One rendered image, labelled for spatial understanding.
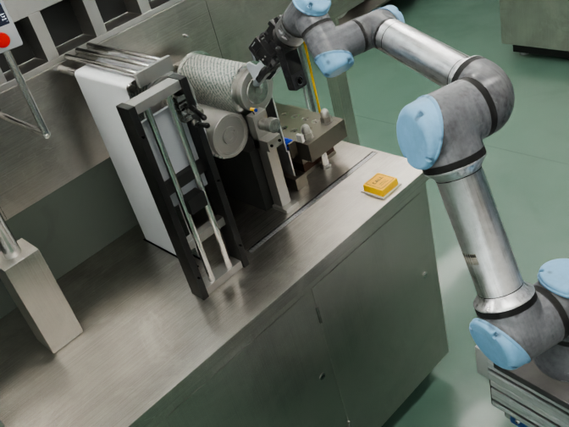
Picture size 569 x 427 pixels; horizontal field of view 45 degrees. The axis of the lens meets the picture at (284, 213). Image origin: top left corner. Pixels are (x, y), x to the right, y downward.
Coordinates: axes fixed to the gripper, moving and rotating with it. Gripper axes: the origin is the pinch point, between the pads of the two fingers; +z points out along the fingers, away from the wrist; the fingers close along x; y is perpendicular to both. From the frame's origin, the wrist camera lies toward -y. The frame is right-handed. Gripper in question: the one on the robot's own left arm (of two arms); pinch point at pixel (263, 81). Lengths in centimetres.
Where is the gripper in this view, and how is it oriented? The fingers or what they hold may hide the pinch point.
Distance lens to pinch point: 181.2
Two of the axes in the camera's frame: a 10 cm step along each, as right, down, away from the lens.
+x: -6.9, 5.4, -4.9
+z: -3.8, 3.1, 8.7
